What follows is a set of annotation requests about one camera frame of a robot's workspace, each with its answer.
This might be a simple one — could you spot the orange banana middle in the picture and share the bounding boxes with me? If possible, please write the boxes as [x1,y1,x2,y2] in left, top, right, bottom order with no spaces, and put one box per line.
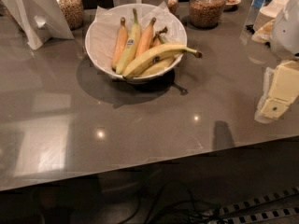
[135,18,156,57]

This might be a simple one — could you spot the white paper bowl liner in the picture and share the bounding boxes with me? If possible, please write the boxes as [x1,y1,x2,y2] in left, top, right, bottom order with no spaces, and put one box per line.
[85,2,187,74]

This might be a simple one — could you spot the black white striped floor strip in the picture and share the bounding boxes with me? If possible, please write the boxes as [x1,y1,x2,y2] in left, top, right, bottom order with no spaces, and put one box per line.
[206,187,299,224]

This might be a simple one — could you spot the glass jar of cereal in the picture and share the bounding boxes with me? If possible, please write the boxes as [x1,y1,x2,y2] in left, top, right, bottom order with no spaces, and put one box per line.
[56,0,84,30]
[189,0,226,29]

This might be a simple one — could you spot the large front yellow banana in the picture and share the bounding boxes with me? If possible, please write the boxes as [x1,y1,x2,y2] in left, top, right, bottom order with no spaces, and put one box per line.
[122,43,203,79]

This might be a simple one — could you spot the black floor cable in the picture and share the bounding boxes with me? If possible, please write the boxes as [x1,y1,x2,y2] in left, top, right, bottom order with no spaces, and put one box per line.
[118,184,225,224]

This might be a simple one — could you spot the blue white carton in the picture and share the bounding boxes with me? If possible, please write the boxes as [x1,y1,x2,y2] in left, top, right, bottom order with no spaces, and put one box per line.
[240,0,274,45]

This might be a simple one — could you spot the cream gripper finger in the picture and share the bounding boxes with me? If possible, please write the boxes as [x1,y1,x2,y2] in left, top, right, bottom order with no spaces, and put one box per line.
[254,61,299,123]

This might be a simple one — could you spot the glass jar of cereal left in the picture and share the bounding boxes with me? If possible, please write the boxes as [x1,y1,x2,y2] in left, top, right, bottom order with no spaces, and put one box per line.
[56,0,84,30]

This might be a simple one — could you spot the white ceramic bowl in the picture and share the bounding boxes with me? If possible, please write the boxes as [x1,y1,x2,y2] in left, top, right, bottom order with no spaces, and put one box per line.
[84,3,189,85]

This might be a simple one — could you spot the small glass jar behind bowl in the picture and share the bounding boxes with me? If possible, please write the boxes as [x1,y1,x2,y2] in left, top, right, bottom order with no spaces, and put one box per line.
[167,0,178,14]

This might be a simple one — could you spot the small orange banana behind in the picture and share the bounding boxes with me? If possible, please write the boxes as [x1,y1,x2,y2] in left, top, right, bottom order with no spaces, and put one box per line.
[150,27,168,48]

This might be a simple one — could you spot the glass jar of cereal right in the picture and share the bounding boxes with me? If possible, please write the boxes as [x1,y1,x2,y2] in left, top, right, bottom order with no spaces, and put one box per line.
[189,0,226,29]

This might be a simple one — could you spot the small bowl of nuts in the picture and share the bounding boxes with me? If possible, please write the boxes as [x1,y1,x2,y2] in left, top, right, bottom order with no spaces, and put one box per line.
[224,0,241,10]

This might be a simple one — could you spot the orange banana far left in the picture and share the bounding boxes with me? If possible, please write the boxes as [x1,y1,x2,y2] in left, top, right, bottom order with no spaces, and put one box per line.
[111,17,128,70]

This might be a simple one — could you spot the white folded sign stand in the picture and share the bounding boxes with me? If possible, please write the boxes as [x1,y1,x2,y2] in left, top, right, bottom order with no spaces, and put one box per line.
[2,0,74,50]

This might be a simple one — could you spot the yellow banana at bottom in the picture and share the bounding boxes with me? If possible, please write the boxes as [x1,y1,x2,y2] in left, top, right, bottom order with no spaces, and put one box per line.
[138,57,175,77]

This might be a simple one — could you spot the green-yellow banana with sticker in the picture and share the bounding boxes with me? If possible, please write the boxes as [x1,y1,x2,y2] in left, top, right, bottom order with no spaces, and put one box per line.
[116,8,141,75]

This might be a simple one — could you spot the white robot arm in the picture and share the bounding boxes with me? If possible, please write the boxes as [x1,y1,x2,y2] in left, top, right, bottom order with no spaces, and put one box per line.
[254,0,299,123]

